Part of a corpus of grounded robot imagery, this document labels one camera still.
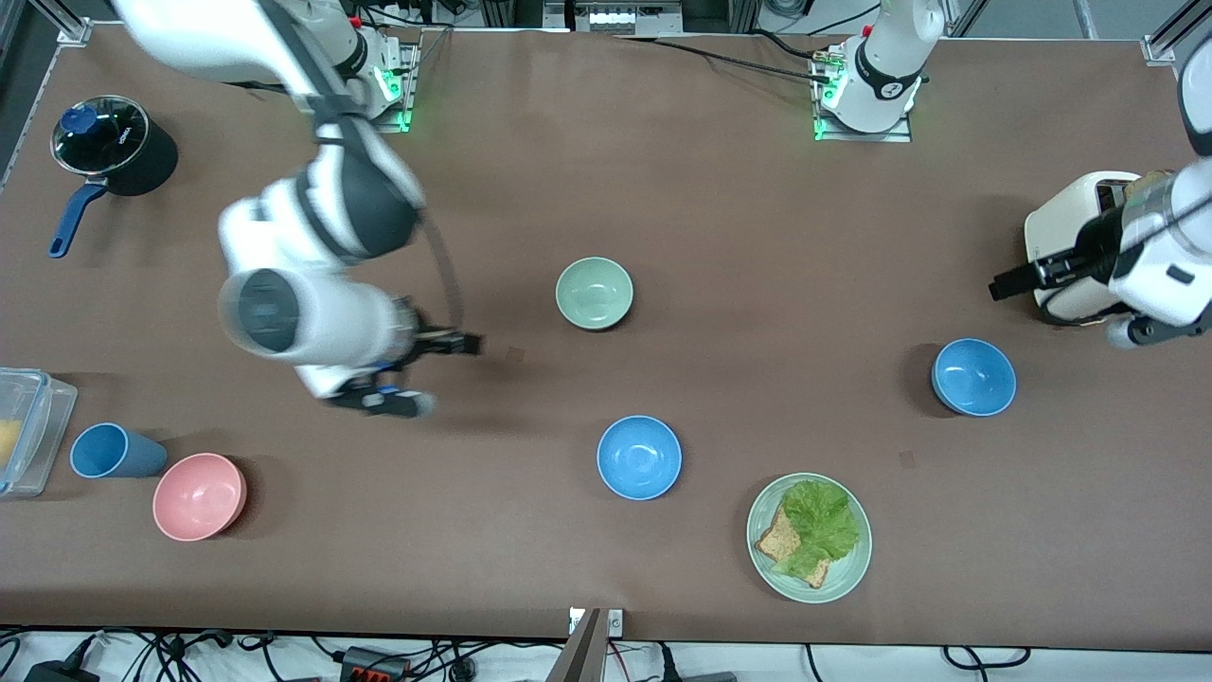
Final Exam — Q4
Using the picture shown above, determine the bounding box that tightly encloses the clear plastic food container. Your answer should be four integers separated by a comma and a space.
0, 368, 79, 500

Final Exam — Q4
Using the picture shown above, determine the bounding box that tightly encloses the black left arm cable chain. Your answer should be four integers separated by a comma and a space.
1125, 185, 1212, 242

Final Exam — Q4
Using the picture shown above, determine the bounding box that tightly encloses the pink bowl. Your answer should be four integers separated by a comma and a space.
152, 453, 249, 543

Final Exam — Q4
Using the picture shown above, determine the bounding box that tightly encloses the grey control box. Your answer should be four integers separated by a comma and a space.
566, 0, 685, 35

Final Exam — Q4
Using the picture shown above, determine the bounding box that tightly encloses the glass lid with blue knob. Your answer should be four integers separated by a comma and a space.
50, 95, 151, 177

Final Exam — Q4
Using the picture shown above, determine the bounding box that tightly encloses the blue plastic cup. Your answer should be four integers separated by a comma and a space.
69, 422, 169, 479

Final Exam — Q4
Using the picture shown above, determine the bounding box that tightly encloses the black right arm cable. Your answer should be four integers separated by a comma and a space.
417, 218, 467, 328

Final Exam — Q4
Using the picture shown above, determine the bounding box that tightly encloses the pale green plate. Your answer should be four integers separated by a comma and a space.
746, 472, 873, 604

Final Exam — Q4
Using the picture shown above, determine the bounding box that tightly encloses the black pot with blue handle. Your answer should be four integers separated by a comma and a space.
49, 114, 179, 259

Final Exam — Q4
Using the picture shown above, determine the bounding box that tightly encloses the blue bowl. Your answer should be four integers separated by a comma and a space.
932, 338, 1018, 418
597, 415, 683, 501

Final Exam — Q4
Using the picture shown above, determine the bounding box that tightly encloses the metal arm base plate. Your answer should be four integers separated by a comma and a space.
377, 43, 419, 134
812, 47, 915, 144

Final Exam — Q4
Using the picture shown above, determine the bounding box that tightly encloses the brown toast slice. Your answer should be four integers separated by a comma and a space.
755, 505, 832, 589

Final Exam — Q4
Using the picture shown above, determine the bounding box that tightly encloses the black orange power strip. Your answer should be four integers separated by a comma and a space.
339, 646, 415, 682

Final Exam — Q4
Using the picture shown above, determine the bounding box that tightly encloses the black table cable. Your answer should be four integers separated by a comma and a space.
614, 34, 836, 86
748, 28, 829, 63

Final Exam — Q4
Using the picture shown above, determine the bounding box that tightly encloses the black plug with cable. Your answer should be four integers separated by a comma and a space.
653, 644, 740, 682

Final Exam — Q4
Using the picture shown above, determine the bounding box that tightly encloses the white toaster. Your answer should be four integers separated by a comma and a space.
1025, 170, 1145, 328

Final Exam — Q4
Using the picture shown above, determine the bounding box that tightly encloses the pale green bowl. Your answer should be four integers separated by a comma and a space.
555, 257, 634, 332

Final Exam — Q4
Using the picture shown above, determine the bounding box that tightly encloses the green lettuce leaf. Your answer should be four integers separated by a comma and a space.
775, 479, 862, 581

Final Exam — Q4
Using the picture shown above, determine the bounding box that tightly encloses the grey camera mount pole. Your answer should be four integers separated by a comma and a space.
544, 608, 607, 682

